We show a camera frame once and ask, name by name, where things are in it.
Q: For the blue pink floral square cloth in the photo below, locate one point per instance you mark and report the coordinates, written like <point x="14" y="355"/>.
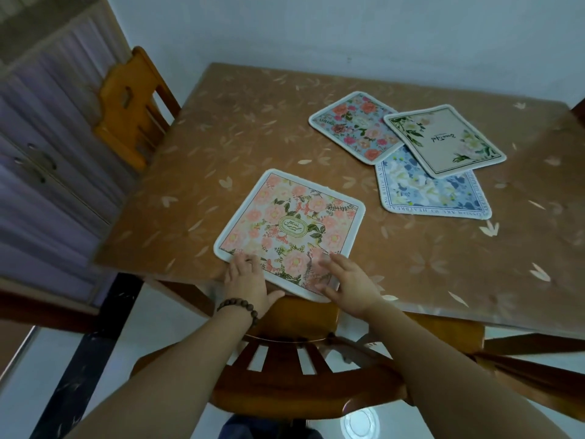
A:
<point x="354" y="127"/>

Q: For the wooden chair with spoked back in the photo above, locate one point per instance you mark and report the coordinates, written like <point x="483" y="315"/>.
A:
<point x="301" y="384"/>

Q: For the wooden table frame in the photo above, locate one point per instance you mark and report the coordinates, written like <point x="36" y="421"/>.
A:
<point x="534" y="374"/>

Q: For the clear petal print table cover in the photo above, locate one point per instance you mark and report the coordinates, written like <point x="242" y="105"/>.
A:
<point x="237" y="132"/>

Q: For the person's left forearm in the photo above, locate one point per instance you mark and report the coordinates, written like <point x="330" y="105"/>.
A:
<point x="173" y="384"/>

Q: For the wooden chair with slatted back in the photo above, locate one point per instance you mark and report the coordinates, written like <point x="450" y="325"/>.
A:
<point x="123" y="109"/>

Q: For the person's right hand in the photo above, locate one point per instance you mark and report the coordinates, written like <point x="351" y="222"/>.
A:
<point x="354" y="290"/>

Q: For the wooden cabinet with purple curtain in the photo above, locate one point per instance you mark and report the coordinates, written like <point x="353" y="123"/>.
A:
<point x="50" y="146"/>

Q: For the person's left hand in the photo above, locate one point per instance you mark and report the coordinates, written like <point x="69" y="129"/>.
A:
<point x="249" y="285"/>

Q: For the blue white floral square cloth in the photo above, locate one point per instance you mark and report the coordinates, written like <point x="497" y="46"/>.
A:
<point x="434" y="196"/>

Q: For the person's right forearm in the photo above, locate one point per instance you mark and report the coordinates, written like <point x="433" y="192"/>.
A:
<point x="448" y="384"/>

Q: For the person's left thumb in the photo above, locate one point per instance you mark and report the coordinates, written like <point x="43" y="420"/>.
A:
<point x="274" y="298"/>

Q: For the cream green leaf square cloth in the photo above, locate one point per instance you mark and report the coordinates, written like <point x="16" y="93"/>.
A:
<point x="450" y="139"/>

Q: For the person's right fingers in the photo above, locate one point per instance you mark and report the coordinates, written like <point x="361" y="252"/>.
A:
<point x="330" y="275"/>

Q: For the person's blue trousers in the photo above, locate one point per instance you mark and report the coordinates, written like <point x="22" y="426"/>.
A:
<point x="265" y="428"/>

